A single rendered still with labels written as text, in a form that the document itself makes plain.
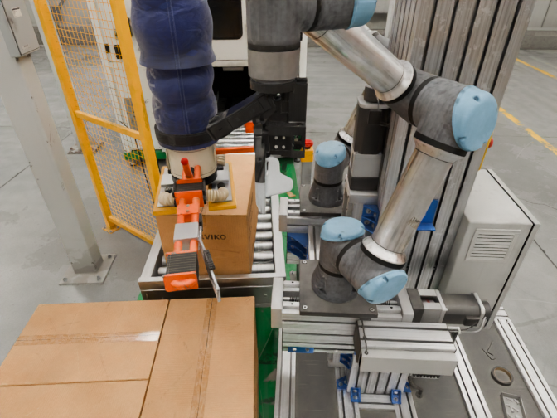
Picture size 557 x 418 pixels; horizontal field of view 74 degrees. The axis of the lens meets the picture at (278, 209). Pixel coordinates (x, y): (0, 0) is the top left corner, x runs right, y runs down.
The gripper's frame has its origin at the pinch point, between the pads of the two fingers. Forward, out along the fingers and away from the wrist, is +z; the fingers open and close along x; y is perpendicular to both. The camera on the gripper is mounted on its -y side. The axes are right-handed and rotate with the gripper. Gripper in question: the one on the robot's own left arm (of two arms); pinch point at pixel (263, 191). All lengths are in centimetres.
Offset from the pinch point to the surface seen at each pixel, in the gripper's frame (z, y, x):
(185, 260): 23.8, -19.5, 7.3
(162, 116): 7, -37, 56
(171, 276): 24.0, -21.3, 1.9
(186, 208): 24.8, -25.0, 30.0
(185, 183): 25, -29, 44
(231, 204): 37, -16, 52
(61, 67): 23, -144, 181
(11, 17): -12, -127, 128
